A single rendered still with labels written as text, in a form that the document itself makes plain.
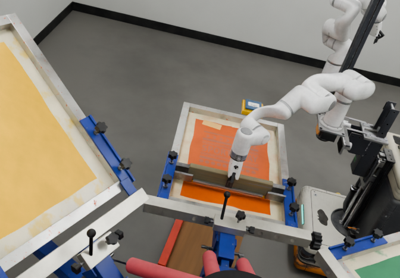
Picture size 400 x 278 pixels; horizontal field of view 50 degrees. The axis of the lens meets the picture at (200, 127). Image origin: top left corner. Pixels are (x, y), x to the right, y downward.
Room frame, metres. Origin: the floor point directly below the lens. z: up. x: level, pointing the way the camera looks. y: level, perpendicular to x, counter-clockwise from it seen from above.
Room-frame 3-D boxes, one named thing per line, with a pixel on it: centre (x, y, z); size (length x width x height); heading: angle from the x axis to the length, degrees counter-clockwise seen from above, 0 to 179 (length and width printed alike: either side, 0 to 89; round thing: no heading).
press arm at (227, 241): (1.09, -0.20, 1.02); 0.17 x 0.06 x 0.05; 2
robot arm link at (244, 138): (1.47, -0.22, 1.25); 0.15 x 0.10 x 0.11; 136
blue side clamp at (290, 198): (1.43, -0.47, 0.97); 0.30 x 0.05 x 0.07; 2
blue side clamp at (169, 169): (1.41, 0.09, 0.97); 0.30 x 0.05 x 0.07; 2
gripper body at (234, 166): (1.45, -0.19, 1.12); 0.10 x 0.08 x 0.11; 2
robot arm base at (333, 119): (1.95, -0.68, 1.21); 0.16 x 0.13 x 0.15; 88
